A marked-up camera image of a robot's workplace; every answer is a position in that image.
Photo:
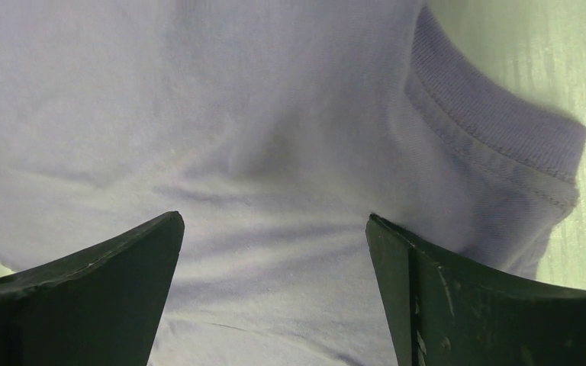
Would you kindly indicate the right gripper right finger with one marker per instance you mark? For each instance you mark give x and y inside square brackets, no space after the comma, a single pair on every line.
[444,309]

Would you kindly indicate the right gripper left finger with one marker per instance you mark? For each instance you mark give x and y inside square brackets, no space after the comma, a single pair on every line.
[98,306]

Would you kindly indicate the purple t shirt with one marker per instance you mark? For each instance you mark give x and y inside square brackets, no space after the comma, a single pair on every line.
[275,128]

